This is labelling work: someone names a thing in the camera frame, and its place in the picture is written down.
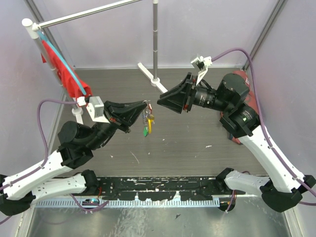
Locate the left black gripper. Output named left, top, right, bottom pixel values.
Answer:
left=86, top=101, right=148, bottom=151

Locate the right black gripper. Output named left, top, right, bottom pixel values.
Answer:
left=157, top=72, right=231, bottom=114

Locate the large keyring with yellow handle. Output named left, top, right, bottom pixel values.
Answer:
left=141, top=101, right=155, bottom=137

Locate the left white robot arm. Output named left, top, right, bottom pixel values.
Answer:
left=0, top=96, right=149, bottom=216

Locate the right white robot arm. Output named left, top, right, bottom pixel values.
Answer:
left=157, top=73, right=316, bottom=212

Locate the red shirt on hanger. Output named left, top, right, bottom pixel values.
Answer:
left=40, top=39, right=94, bottom=99

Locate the folded maroon t-shirt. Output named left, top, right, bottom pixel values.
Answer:
left=228, top=70, right=258, bottom=145

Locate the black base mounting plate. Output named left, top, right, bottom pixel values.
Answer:
left=91, top=176, right=245, bottom=201

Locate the blue clothes hanger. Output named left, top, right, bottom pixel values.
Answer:
left=37, top=31, right=88, bottom=96

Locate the metal clothes rack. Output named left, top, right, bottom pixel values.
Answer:
left=21, top=0, right=176, bottom=124

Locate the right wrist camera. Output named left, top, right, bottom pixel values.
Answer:
left=190, top=56, right=213, bottom=85

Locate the slotted cable duct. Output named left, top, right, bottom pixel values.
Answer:
left=35, top=196, right=220, bottom=208

